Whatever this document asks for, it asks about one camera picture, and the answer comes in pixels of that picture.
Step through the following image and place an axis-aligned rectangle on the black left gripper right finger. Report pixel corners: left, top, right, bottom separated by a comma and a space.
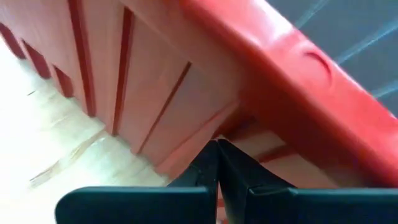
218, 139, 398, 224

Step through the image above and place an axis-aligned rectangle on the large red plastic bin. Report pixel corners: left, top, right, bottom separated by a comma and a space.
0, 0, 398, 224

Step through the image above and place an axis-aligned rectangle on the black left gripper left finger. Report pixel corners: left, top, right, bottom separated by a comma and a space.
55, 139, 220, 224

